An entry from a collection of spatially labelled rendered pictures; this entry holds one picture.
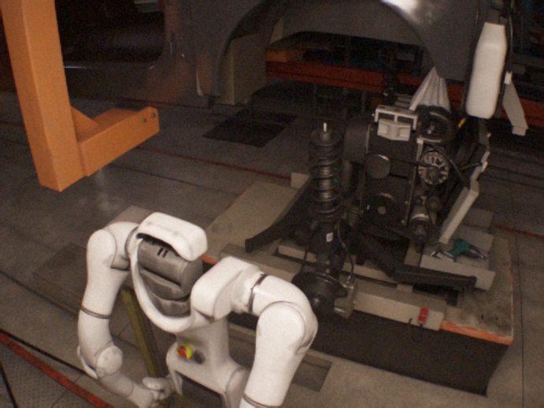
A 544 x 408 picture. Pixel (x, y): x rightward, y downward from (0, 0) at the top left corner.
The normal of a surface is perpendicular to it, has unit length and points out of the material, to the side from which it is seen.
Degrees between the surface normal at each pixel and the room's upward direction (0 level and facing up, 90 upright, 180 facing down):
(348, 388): 0
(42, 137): 90
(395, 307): 90
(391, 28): 90
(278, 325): 47
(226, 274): 6
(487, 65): 95
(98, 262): 64
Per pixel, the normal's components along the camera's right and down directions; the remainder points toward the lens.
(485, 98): -0.40, 0.63
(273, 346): -0.39, 0.04
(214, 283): 0.02, -0.87
